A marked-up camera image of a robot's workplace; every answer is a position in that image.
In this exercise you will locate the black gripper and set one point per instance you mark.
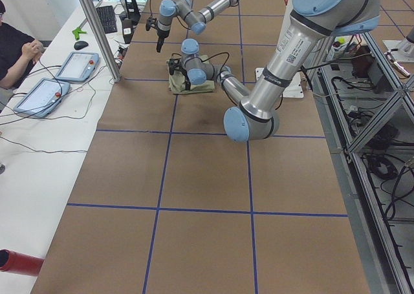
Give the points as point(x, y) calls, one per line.
point(160, 35)
point(186, 74)

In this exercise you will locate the olive green long-sleeve shirt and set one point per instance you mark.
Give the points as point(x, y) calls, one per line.
point(191, 84)

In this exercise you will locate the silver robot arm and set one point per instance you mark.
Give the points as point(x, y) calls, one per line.
point(195, 20)
point(254, 115)

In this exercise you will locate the black keyboard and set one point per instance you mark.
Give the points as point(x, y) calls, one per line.
point(107, 18)

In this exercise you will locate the black computer mouse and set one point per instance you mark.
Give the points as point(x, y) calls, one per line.
point(78, 45)

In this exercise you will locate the green plastic clip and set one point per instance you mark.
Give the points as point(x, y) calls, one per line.
point(77, 32)

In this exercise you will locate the far teach pendant tablet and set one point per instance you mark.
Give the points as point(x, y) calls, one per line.
point(78, 67)

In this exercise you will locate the teach pendant tablet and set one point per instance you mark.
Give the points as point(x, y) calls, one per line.
point(78, 67)
point(43, 98)

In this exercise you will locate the near teach pendant tablet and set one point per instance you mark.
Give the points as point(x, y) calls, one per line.
point(43, 98)

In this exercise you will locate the seated person in black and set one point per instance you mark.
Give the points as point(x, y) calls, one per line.
point(19, 53)

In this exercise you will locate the red cylinder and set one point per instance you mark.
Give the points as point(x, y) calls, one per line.
point(18, 263)

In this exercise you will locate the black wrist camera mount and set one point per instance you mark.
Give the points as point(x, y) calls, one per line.
point(151, 22)
point(174, 65)

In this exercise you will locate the aluminium frame post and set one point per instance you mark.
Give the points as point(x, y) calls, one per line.
point(100, 37)

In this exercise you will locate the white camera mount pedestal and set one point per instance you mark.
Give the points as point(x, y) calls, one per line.
point(289, 55)

